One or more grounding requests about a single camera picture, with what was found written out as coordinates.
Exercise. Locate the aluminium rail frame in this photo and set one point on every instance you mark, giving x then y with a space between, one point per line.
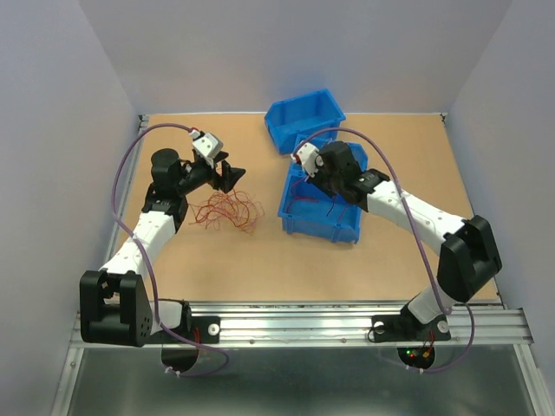
295 312

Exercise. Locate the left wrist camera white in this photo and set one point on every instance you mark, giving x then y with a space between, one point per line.
206 145

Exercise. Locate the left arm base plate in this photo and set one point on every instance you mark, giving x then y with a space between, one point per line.
183 360

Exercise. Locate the blue bin double front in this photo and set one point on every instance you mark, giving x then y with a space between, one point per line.
305 209

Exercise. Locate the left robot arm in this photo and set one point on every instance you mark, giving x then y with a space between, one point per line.
114 305

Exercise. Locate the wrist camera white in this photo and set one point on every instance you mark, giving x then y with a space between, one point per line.
206 145
307 156

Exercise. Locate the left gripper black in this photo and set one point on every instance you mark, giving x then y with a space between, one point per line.
230 176

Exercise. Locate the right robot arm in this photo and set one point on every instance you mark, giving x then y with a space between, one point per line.
467 250

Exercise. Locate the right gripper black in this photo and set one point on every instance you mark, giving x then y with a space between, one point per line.
315 180

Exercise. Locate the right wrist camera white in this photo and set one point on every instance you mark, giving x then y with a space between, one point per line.
307 156

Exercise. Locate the blue bin rear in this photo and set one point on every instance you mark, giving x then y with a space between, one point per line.
303 114

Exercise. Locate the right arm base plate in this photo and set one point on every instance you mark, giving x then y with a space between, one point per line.
420 338

